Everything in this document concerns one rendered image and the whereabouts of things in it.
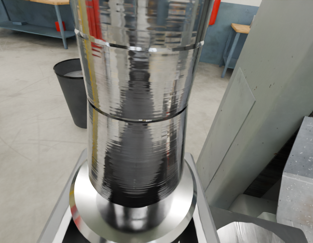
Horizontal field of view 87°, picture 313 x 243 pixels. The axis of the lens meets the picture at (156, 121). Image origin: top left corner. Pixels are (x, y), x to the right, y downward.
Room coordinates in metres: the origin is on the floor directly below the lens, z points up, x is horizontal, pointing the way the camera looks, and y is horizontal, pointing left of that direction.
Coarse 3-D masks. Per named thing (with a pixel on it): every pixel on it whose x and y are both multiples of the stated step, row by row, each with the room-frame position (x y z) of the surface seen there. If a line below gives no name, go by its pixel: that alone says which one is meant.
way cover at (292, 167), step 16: (304, 128) 0.32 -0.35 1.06; (304, 144) 0.31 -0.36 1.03; (288, 160) 0.29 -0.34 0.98; (304, 160) 0.29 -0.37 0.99; (288, 176) 0.27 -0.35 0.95; (304, 176) 0.27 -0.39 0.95; (288, 192) 0.24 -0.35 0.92; (304, 192) 0.24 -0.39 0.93; (288, 208) 0.21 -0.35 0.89; (304, 208) 0.21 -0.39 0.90; (288, 224) 0.18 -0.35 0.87; (304, 224) 0.19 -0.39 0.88
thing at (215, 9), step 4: (216, 0) 3.99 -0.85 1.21; (220, 0) 4.02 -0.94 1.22; (216, 4) 3.99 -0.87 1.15; (216, 8) 3.99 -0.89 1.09; (212, 12) 4.00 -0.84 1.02; (216, 12) 3.99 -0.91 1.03; (212, 16) 3.99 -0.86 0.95; (216, 16) 4.02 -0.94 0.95; (212, 20) 3.99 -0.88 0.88; (212, 24) 4.01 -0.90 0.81
